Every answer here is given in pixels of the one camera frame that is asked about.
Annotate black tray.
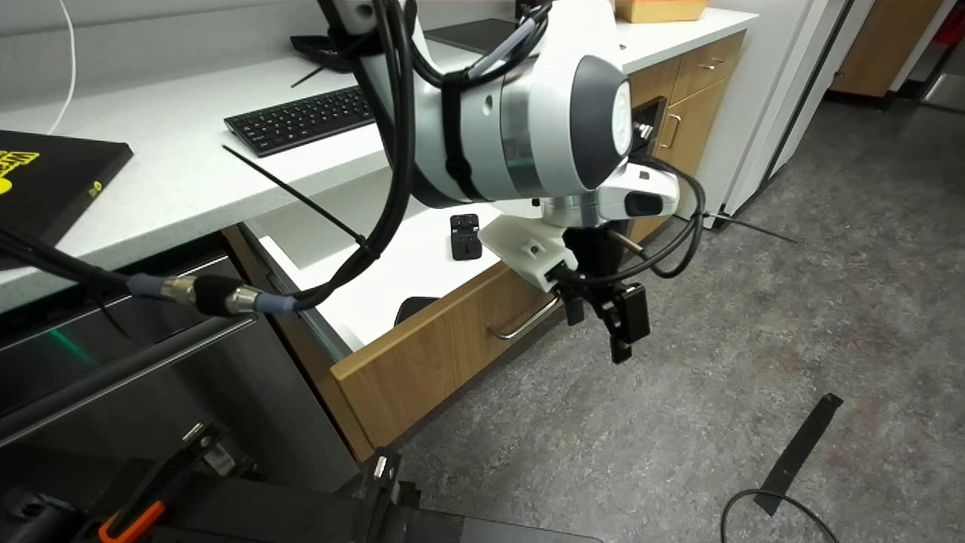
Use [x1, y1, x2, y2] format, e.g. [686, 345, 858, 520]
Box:
[289, 33, 357, 75]

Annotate small wooden drawer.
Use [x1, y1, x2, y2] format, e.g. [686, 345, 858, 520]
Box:
[669, 32, 748, 104]

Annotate round black object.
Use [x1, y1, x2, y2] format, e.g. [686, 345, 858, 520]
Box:
[394, 296, 443, 327]

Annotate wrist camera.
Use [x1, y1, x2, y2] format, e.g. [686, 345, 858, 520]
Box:
[478, 214, 582, 293]

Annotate black dishwasher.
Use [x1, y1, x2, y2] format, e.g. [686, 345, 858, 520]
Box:
[0, 240, 363, 495]

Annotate black flat strip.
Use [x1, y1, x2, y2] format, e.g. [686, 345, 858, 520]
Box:
[753, 392, 844, 518]

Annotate black dishwasher handle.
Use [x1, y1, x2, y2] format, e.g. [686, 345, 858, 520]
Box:
[0, 314, 259, 447]

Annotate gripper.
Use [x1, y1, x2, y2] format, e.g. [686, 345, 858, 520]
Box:
[562, 225, 652, 366]

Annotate black box with yellow print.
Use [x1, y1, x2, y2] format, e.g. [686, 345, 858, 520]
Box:
[0, 129, 135, 270]

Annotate flat black pad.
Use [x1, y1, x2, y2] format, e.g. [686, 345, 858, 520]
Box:
[423, 17, 522, 56]

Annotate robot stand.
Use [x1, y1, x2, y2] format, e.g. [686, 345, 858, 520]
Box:
[0, 421, 608, 543]

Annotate black keyboard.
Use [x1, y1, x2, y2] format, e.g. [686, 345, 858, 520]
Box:
[224, 84, 378, 158]

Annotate black cable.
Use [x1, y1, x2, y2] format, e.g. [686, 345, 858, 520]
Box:
[719, 488, 842, 543]

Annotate wooden drawer with white inside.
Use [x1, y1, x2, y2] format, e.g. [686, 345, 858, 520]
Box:
[222, 202, 583, 463]

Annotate small black clip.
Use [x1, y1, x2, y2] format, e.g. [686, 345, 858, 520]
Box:
[449, 213, 484, 262]

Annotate white cable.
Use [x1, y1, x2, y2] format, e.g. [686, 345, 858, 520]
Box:
[45, 0, 78, 137]

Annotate wooden cabinet door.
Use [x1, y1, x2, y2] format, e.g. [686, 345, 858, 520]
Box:
[654, 75, 733, 180]

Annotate orange and black clamp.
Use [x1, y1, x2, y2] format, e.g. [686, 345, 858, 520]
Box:
[96, 499, 168, 543]

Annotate white refrigerator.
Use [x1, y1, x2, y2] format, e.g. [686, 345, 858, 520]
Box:
[692, 0, 862, 221]

